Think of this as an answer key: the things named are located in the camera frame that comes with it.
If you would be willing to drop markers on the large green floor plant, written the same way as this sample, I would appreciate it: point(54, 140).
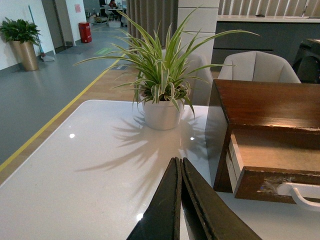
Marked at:
point(19, 30)

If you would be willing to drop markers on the grey counter cabinet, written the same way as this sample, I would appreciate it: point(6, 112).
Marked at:
point(279, 37)

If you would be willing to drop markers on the black equipment at right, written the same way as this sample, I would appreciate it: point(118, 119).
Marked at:
point(307, 61)

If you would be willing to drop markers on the right beige armchair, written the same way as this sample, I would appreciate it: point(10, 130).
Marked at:
point(258, 66)

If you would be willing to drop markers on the left beige armchair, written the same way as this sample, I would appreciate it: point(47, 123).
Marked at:
point(200, 75)

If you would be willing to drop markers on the dark wooden drawer cabinet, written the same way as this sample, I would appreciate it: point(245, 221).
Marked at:
point(238, 104)

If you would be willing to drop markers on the broom with dustpan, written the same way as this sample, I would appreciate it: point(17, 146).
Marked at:
point(43, 55)

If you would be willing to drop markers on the red bin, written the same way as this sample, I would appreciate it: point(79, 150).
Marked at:
point(85, 32)

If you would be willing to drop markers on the white metal drawer handle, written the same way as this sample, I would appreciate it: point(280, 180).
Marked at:
point(300, 192)

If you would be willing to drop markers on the seated person in red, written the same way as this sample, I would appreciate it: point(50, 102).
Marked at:
point(113, 4)

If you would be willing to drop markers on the green striped spider plant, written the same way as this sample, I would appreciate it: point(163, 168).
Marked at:
point(144, 54)

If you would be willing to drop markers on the white plant pot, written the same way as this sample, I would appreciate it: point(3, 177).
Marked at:
point(163, 115)

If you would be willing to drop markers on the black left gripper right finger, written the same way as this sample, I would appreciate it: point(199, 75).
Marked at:
point(207, 215)

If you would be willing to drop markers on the gold floor planter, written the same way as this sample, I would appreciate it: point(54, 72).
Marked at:
point(27, 55)

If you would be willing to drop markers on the wooden drawer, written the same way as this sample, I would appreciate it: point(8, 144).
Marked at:
point(260, 163)

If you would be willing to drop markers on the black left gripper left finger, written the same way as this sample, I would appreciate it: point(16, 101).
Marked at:
point(161, 220)

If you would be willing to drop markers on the beige armchair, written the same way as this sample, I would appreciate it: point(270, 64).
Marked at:
point(258, 66)
point(200, 75)

